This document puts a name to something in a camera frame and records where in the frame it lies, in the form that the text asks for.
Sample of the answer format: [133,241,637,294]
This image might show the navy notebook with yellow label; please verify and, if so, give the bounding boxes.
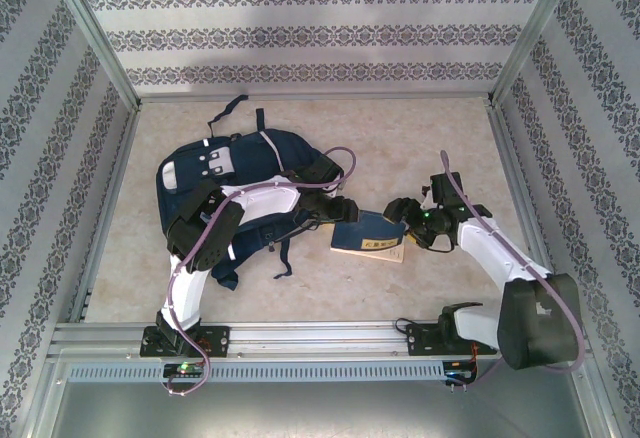
[329,207,409,264]

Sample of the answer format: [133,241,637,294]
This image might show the navy blue backpack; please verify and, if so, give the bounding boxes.
[155,93,346,292]

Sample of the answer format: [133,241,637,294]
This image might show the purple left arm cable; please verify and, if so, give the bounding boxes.
[159,146,357,399]

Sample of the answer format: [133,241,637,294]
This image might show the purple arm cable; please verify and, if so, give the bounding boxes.
[159,146,357,399]
[439,150,586,389]

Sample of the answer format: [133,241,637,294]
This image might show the aluminium frame side rail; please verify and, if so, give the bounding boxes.
[69,107,142,323]
[488,105,569,319]

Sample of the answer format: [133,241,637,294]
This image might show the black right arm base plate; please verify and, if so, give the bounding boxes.
[405,322,496,357]

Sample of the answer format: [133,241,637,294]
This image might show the aluminium frame cross bar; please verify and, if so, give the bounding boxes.
[137,91,494,105]

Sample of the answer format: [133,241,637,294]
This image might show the aluminium mounting rail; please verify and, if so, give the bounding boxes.
[49,321,586,359]

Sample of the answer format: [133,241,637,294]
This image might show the grey slotted cable duct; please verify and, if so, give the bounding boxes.
[67,360,476,383]

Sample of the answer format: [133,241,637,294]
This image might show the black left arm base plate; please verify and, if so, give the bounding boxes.
[139,325,231,358]

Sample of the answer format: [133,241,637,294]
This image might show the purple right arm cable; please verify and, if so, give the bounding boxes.
[439,150,586,389]

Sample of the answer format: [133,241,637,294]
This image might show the aluminium frame post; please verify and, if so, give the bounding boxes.
[42,0,142,109]
[492,0,584,105]

